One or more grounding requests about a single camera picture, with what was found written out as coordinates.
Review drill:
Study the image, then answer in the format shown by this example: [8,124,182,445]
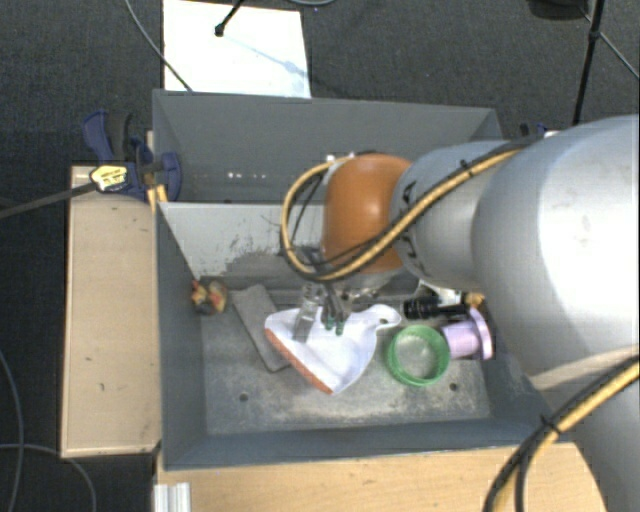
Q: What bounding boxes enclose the green plastic ring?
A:
[385,323,452,389]

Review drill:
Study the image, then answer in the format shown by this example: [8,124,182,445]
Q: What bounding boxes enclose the pale wood board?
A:
[59,164,164,459]

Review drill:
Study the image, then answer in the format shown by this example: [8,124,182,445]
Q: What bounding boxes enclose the dark grey flat block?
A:
[229,283,294,374]

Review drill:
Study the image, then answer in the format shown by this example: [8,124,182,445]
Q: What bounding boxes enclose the lilac plastic cup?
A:
[439,306,496,362]

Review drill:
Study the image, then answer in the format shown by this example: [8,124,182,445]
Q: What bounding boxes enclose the grey metal bin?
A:
[151,88,554,472]

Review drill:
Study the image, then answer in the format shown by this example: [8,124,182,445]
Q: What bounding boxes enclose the white dustpan with orange edge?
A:
[263,302,404,396]

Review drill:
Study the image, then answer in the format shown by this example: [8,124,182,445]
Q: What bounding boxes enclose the red and yellow toy animal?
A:
[189,278,230,316]

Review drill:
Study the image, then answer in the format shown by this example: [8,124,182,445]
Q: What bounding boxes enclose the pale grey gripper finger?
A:
[293,282,322,345]

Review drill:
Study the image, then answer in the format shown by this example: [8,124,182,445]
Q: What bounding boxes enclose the black cylinder on white bracket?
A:
[402,285,475,322]

